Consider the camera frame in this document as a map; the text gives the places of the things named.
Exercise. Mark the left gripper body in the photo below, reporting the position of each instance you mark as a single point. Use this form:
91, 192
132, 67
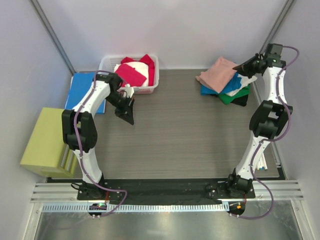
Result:
122, 104

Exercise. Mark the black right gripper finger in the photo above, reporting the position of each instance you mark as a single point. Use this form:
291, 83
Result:
247, 65
247, 74

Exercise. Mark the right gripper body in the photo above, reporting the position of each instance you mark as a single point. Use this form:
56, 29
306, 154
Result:
256, 67

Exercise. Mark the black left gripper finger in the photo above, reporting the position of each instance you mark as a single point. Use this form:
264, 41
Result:
131, 112
127, 117

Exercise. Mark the pink t-shirt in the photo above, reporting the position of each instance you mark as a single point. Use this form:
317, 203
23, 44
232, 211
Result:
218, 75

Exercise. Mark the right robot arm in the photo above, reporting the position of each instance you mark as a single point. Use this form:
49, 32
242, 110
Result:
269, 123

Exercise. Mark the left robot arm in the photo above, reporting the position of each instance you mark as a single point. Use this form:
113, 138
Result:
79, 130

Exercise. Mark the white t-shirt on pile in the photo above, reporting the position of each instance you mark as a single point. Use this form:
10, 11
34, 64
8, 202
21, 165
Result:
244, 82

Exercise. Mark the blue t-shirt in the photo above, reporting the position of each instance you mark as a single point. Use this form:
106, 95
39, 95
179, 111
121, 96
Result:
232, 85

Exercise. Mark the black t-shirt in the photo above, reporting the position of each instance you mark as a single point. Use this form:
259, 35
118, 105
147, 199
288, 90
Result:
240, 101

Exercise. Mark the red t-shirt in basket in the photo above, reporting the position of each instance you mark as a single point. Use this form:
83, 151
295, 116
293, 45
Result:
147, 60

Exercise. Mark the green t-shirt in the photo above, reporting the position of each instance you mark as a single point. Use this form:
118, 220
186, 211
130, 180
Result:
225, 99

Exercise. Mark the white t-shirt in basket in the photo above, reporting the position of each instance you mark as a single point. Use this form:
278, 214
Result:
134, 73

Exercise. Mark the blue folder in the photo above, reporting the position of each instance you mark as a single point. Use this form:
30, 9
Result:
81, 83

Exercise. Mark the yellow-green box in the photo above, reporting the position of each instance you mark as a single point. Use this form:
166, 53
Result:
46, 154

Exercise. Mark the marker pens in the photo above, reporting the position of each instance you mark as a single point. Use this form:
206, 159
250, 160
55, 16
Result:
261, 164

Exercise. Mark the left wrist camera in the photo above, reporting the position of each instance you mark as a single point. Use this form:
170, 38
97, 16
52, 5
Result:
128, 91

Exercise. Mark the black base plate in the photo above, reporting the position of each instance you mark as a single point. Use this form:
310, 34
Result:
161, 192

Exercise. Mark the white slotted cable duct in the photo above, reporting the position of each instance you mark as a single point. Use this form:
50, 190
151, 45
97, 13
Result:
126, 208

